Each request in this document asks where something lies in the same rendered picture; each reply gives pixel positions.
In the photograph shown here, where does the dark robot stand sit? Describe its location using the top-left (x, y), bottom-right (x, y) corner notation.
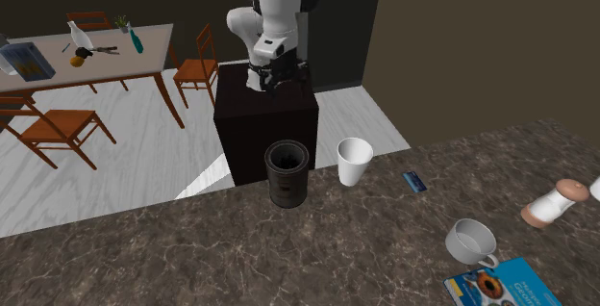
top-left (212, 62), bottom-right (320, 188)

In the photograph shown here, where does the dark cylindrical can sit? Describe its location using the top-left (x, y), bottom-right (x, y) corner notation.
top-left (263, 139), bottom-right (311, 210)

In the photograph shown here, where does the white tapered cup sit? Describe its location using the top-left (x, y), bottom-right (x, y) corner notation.
top-left (336, 137), bottom-right (375, 188)

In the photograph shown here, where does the small blue card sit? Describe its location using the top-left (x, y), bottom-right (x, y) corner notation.
top-left (402, 170), bottom-right (429, 194)

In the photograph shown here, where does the wooden dining table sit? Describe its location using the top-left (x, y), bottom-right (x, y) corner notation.
top-left (0, 14), bottom-right (187, 130)

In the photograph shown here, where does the white mug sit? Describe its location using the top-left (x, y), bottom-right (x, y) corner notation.
top-left (443, 217), bottom-right (501, 269)

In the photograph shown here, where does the white pepper mill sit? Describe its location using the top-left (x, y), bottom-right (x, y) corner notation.
top-left (519, 178), bottom-right (590, 230)

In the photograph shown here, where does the blue book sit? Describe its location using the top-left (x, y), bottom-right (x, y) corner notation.
top-left (441, 256), bottom-right (563, 306)

